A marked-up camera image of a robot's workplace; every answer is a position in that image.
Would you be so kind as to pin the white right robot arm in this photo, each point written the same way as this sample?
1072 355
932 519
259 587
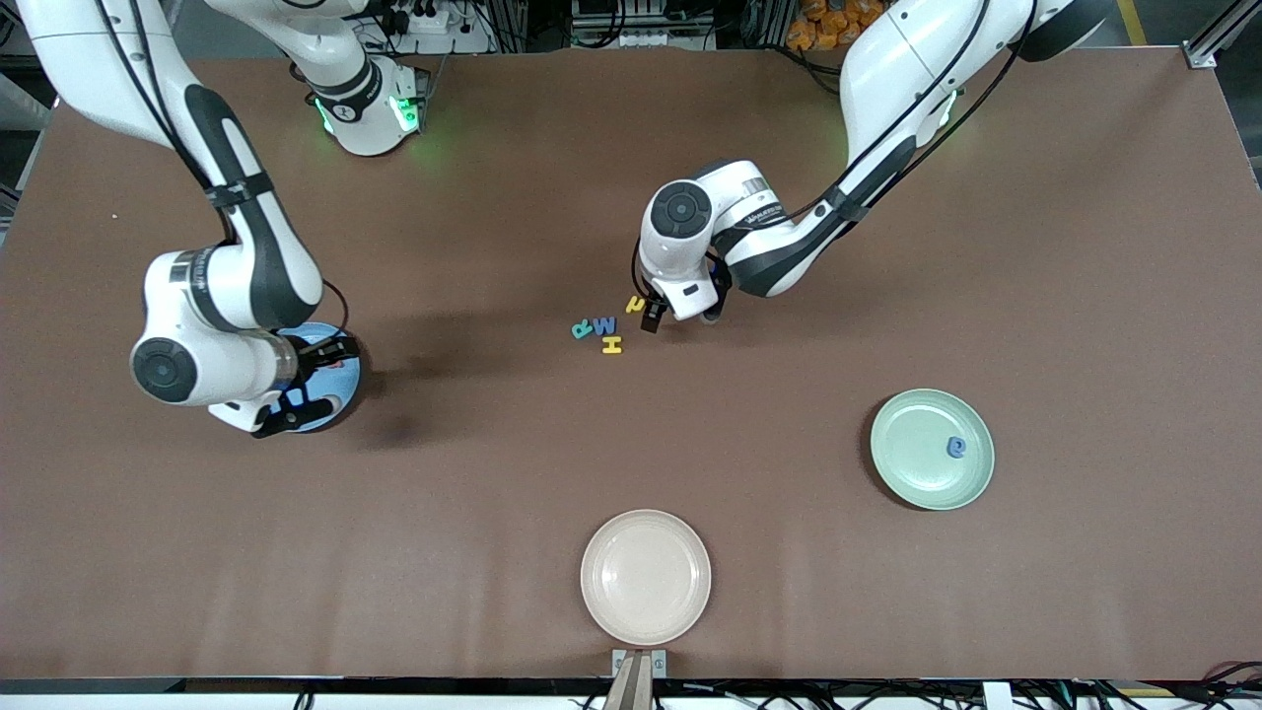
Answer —
99 59

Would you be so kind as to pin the black electronics rack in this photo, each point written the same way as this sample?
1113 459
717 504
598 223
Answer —
641 20

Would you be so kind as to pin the green round plate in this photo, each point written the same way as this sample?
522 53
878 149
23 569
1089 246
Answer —
917 463

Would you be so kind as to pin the orange snack bags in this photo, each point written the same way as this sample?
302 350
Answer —
808 30

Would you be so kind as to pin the beige round plate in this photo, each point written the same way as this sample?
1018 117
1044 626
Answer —
646 577

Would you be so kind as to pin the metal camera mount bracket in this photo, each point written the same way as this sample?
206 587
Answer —
639 680

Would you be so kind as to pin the teal foam letter R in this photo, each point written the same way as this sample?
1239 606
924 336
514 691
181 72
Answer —
582 329

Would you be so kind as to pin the blue lowercase letter e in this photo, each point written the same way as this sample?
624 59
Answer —
955 447

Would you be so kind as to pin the blue foam letter M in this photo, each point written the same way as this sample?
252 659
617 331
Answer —
604 324

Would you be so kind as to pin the white power strip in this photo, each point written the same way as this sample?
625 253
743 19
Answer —
454 30

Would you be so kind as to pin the small white plastic box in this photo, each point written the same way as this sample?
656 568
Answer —
998 696

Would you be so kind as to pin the aluminium frame rail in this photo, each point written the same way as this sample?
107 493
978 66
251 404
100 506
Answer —
1198 57

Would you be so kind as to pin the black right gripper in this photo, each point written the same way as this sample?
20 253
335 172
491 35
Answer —
314 358

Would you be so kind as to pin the blue round plate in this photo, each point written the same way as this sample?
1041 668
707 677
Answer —
350 380

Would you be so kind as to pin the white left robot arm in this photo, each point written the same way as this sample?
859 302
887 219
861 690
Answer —
887 79

